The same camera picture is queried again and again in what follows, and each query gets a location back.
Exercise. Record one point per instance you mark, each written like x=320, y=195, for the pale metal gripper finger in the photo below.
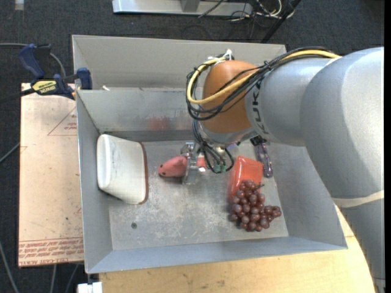
x=193, y=175
x=187, y=150

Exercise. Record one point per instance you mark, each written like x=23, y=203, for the pink toy animal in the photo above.
x=172, y=166

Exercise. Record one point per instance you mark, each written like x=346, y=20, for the grey metal bin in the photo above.
x=183, y=218

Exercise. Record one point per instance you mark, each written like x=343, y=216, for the purple toy grape bunch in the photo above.
x=252, y=209

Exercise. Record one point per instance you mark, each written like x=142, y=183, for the white square bowl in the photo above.
x=120, y=169

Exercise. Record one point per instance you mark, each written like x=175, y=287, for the brown cardboard board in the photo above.
x=49, y=179

